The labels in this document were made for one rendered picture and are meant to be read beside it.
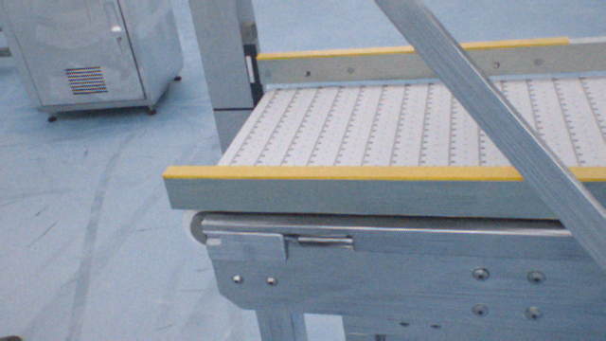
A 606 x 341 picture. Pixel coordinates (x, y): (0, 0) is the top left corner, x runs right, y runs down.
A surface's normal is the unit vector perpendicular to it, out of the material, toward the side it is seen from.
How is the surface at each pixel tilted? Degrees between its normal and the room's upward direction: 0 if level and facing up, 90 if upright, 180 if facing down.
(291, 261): 90
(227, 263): 90
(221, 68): 90
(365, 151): 0
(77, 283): 0
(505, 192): 90
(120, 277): 0
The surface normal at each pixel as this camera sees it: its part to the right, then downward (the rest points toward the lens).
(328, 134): -0.12, -0.86
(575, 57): -0.22, 0.51
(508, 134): -0.72, 0.37
